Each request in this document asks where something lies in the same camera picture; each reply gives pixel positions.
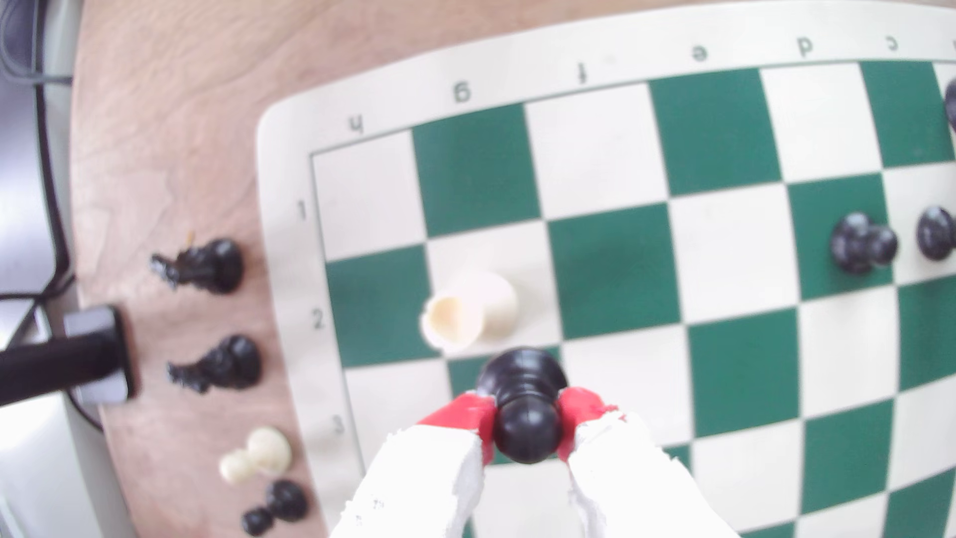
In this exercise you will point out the green and white chess mat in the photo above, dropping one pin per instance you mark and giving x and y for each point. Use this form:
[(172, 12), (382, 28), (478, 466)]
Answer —
[(612, 269)]

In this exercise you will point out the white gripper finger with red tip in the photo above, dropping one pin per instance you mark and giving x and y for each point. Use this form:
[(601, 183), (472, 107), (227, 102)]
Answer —
[(418, 486), (635, 486)]

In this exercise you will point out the grey clamp block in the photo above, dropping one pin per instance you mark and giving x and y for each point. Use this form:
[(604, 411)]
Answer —
[(112, 320)]

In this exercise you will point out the white chess pawn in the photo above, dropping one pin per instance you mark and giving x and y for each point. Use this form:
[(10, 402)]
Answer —
[(265, 450)]

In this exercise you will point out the black chess pawn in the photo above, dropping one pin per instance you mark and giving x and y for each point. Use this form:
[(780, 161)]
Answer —
[(285, 500), (935, 233), (859, 243), (526, 426)]

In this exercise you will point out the black chess knight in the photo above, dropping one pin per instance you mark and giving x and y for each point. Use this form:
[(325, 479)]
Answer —
[(209, 265), (224, 364)]

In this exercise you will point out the white chess rook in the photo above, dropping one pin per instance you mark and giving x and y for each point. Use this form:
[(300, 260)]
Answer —
[(478, 306)]

